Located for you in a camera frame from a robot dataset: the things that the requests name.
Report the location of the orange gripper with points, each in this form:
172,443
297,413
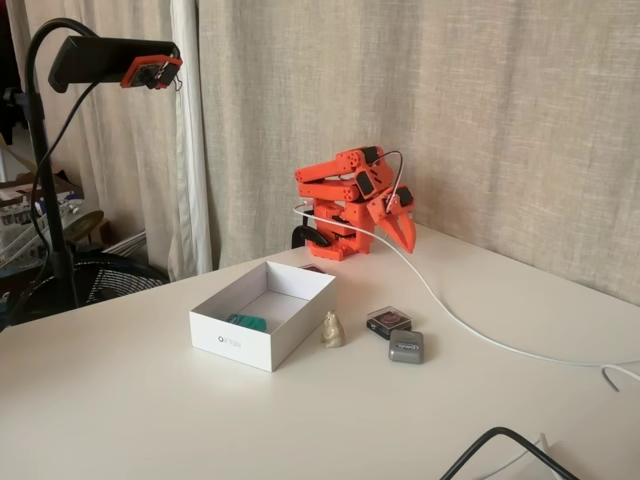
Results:
389,210

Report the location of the green cube case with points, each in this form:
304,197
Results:
247,321

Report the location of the orange robot base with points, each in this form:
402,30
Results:
350,242

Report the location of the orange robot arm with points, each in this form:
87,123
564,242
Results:
325,187

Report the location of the white cardboard bin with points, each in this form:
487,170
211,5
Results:
235,342

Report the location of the black box clear lid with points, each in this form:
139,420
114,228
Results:
314,268
389,320

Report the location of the black table clamp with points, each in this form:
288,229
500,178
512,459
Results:
310,234

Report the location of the grey metal case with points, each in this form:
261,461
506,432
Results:
406,346

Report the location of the beige animal figurine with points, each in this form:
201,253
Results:
332,332

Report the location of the beige linen curtain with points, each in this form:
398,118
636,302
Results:
500,75

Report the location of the black floor fan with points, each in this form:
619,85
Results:
115,275

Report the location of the beige lamp shade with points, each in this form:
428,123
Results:
84,222

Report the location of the black gooseneck stand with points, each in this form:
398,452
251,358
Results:
37,125

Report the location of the brown cardboard box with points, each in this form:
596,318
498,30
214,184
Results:
15,187

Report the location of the small red gripper camera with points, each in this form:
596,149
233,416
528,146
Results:
393,203

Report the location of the red overhead camera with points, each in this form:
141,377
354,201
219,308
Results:
150,72

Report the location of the black camera holder bar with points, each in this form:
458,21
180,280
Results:
95,55

